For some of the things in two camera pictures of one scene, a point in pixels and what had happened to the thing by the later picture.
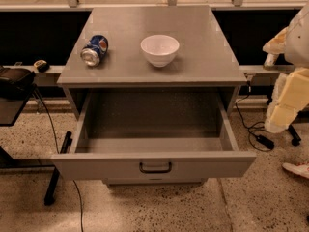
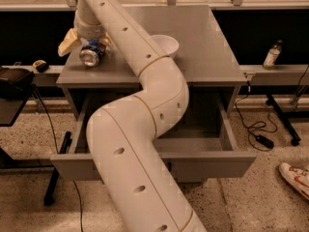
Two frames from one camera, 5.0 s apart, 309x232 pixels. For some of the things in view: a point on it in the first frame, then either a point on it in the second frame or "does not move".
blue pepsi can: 95,50 does not move
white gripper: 297,39 to 89,32
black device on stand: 15,83 does not move
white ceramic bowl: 159,49 does not move
